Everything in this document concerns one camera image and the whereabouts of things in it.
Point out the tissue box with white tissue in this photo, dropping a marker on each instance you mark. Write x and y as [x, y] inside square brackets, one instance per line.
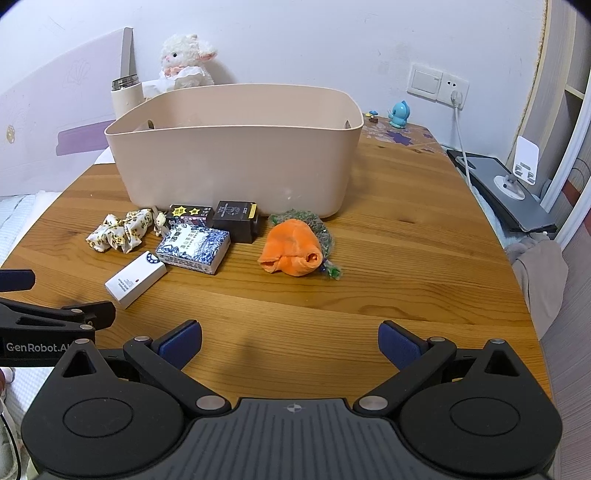
[154, 87]

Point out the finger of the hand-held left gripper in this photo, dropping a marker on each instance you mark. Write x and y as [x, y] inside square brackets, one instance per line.
[16, 280]
[99, 314]

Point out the black box yellow label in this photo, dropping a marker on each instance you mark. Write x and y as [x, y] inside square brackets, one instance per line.
[235, 221]

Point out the light blue cloth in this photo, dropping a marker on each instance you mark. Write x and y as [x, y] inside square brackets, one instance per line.
[496, 221]

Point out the beige plastic storage bin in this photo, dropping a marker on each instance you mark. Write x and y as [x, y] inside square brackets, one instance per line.
[231, 161]

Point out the white phone stand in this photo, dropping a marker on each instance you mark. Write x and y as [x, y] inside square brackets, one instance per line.
[526, 154]

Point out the grey cloth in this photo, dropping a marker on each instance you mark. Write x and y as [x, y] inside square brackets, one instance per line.
[540, 272]

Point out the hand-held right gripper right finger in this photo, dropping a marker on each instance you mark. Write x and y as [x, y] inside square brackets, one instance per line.
[398, 344]

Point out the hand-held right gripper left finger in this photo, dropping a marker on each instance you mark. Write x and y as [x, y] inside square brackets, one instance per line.
[182, 344]

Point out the white plush lamb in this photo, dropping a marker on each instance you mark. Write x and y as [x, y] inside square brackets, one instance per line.
[184, 51]

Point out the orange cloth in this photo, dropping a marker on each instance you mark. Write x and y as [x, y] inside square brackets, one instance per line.
[288, 247]

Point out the black box with yellow stars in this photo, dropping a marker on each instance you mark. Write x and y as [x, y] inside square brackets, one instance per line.
[187, 212]

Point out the white wall socket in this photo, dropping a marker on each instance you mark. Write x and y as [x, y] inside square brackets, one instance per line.
[455, 87]

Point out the small mushroom figurine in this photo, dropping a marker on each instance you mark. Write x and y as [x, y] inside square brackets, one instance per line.
[372, 116]

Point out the grey laptop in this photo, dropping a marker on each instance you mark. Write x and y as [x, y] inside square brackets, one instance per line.
[526, 212]

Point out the cream thermos bottle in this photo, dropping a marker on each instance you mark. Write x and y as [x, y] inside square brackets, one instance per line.
[125, 99]

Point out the purple flower patterned mat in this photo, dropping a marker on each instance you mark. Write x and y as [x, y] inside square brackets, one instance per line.
[401, 138]

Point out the pale purple bed headboard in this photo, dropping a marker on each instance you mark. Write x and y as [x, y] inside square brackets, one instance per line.
[46, 115]

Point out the white rectangular box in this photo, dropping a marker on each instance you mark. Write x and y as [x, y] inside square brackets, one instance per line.
[134, 279]

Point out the white bedding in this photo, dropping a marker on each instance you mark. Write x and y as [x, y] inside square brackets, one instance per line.
[23, 217]

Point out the white wardrobe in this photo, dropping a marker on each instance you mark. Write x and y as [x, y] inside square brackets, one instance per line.
[570, 92]

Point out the blue figurine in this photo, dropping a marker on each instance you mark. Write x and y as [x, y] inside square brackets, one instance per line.
[399, 115]

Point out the blue and white patterned box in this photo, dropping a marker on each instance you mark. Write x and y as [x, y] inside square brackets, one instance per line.
[194, 249]

